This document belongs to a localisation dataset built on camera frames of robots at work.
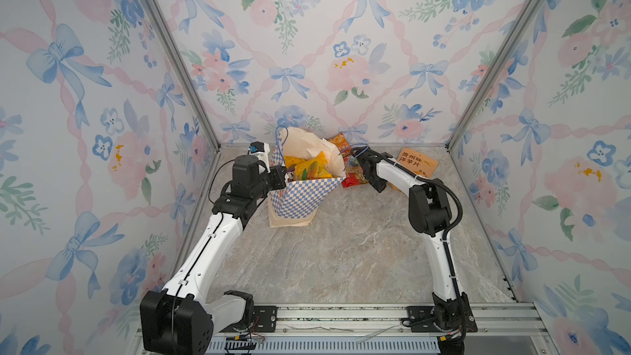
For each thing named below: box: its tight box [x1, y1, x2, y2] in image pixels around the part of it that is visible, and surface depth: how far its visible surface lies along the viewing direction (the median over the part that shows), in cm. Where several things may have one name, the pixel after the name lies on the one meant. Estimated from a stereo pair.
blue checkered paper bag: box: [268, 125, 346, 228], surface depth 82 cm
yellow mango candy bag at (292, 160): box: [283, 155, 308, 169], surface depth 102 cm
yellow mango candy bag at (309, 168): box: [284, 151, 333, 180], surface depth 92 cm
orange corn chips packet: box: [328, 132, 352, 157], surface depth 119 cm
